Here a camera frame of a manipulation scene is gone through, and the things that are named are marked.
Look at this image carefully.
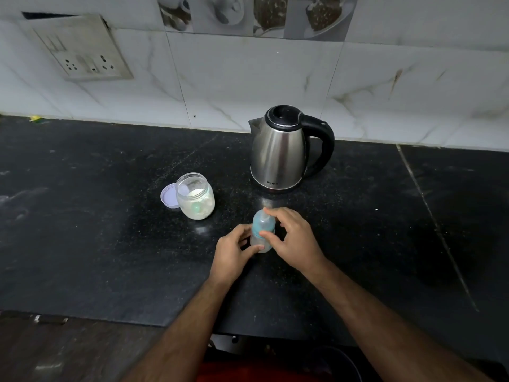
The person's right hand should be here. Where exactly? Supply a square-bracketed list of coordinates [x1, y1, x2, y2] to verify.
[259, 206, 330, 280]

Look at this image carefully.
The person's left hand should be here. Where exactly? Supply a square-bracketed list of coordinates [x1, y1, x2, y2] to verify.
[208, 223, 265, 288]

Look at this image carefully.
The clear baby bottle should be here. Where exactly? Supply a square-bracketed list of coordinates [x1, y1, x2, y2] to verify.
[249, 232, 275, 254]

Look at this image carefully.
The clear bottle cap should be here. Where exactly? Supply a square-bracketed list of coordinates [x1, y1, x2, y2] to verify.
[252, 209, 276, 231]

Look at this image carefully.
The clear jar of white powder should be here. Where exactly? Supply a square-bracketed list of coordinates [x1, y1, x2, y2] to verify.
[175, 172, 216, 221]

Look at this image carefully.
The lavender jar lid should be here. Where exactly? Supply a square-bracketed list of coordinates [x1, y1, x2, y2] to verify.
[160, 183, 180, 210]

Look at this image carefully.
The stainless steel electric kettle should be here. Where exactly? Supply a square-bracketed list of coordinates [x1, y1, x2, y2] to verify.
[248, 105, 336, 194]

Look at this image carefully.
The person's left forearm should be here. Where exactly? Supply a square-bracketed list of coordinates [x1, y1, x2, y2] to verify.
[121, 277, 233, 382]

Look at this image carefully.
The person's right forearm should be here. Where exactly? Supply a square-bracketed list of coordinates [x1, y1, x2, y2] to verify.
[312, 261, 494, 382]

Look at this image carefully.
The person's red shirt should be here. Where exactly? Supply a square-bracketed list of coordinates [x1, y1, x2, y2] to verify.
[197, 361, 325, 382]

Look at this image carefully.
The dark round floor bin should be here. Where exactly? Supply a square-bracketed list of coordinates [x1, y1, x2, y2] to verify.
[318, 345, 363, 382]

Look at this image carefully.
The coffee print decorative tile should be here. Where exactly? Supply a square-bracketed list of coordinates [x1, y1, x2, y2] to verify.
[156, 0, 358, 42]

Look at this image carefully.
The metal cabinet handle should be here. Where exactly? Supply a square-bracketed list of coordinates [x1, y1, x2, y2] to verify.
[33, 314, 69, 325]

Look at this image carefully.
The white wall socket plate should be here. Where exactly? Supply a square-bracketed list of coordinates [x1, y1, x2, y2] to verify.
[22, 13, 134, 82]

